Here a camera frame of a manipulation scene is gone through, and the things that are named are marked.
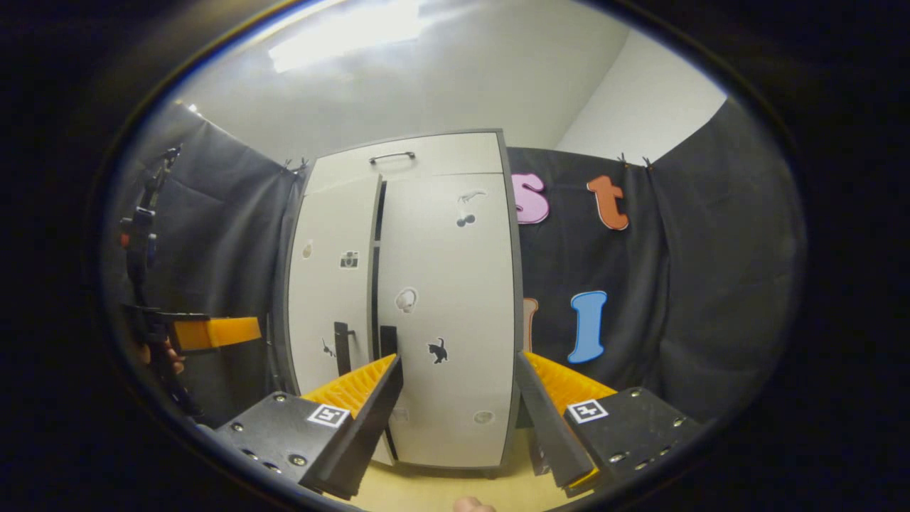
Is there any white cabinet drawer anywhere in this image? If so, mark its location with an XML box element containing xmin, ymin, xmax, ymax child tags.
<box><xmin>306</xmin><ymin>132</ymin><xmax>505</xmax><ymax>196</ymax></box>

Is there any white cabinet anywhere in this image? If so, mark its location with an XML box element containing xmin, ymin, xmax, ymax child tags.
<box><xmin>274</xmin><ymin>128</ymin><xmax>525</xmax><ymax>479</ymax></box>

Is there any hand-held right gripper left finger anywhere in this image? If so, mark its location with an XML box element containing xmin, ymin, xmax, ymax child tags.
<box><xmin>212</xmin><ymin>353</ymin><xmax>405</xmax><ymax>501</ymax></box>

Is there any black left door handle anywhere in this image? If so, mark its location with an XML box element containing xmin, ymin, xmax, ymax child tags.
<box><xmin>333</xmin><ymin>321</ymin><xmax>355</xmax><ymax>378</ymax></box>

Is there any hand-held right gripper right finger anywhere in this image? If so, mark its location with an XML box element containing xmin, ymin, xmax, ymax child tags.
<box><xmin>514</xmin><ymin>349</ymin><xmax>706</xmax><ymax>498</ymax></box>

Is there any white cabinet door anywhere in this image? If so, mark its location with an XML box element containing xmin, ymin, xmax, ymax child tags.
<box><xmin>287</xmin><ymin>173</ymin><xmax>396</xmax><ymax>466</ymax></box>
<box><xmin>375</xmin><ymin>173</ymin><xmax>516</xmax><ymax>470</ymax></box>

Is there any black backdrop cloth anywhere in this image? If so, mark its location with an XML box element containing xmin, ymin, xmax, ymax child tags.
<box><xmin>107</xmin><ymin>96</ymin><xmax>805</xmax><ymax>427</ymax></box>

